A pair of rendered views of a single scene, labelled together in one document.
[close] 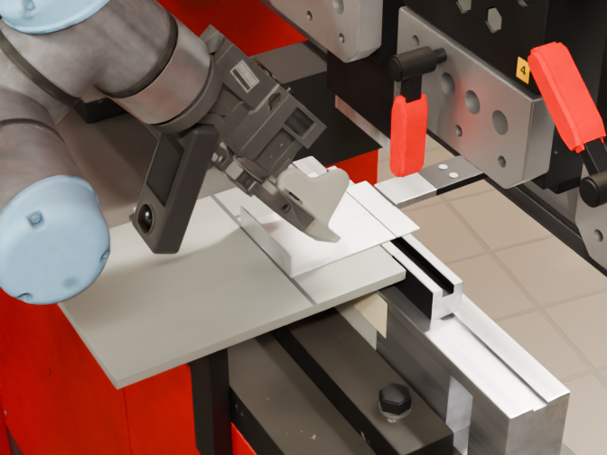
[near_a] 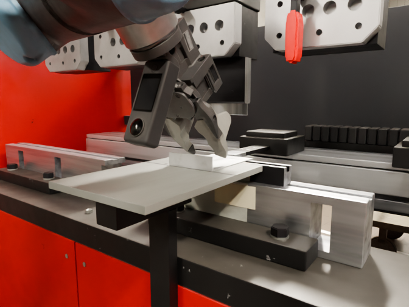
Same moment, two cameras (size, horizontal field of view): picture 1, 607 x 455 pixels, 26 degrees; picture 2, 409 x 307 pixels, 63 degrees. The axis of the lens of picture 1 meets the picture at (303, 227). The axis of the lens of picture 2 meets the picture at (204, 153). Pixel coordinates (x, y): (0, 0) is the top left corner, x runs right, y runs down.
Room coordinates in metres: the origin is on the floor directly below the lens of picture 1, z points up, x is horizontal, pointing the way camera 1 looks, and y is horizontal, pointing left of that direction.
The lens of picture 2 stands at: (0.41, 0.21, 1.10)
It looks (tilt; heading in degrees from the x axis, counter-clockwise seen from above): 9 degrees down; 337
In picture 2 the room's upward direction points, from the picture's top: straight up
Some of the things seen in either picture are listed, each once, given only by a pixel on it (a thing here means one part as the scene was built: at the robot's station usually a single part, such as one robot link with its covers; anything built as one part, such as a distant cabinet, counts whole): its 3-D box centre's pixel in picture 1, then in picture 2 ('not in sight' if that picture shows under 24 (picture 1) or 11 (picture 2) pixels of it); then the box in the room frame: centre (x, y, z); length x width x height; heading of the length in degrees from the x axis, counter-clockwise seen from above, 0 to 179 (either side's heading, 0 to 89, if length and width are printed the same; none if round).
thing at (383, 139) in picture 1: (368, 84); (223, 87); (0.95, -0.05, 1.13); 0.10 x 0.02 x 0.10; 31
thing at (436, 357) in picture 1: (396, 311); (248, 204); (0.90, -0.08, 0.92); 0.39 x 0.06 x 0.10; 31
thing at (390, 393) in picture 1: (395, 400); (279, 231); (0.80, -0.08, 0.91); 0.03 x 0.03 x 0.02
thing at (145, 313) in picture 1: (216, 267); (167, 175); (0.87, 0.07, 1.00); 0.26 x 0.18 x 0.01; 121
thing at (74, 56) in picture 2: not in sight; (76, 37); (1.31, 0.16, 1.26); 0.15 x 0.09 x 0.17; 31
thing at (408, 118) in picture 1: (415, 112); (296, 25); (0.78, -0.08, 1.20); 0.04 x 0.02 x 0.10; 121
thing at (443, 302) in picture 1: (380, 238); (234, 168); (0.92, -0.07, 0.98); 0.20 x 0.03 x 0.03; 31
